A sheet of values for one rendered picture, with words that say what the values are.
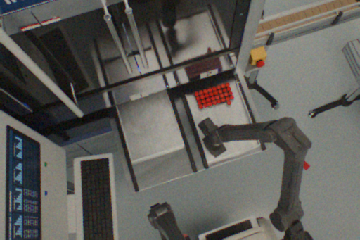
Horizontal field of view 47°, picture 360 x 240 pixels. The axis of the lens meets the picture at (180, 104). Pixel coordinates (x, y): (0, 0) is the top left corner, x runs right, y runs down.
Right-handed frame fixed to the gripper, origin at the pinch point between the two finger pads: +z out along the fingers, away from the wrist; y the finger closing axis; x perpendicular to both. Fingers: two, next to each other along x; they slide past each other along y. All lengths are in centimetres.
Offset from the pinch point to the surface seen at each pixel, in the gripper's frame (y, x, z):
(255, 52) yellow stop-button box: 25.3, -40.9, -9.5
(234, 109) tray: 10.8, -20.4, 5.6
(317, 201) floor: -55, -51, 92
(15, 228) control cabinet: 9, 77, -46
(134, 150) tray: 20.7, 30.9, 6.7
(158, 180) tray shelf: 2.5, 28.9, 6.6
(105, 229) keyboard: -2, 61, 12
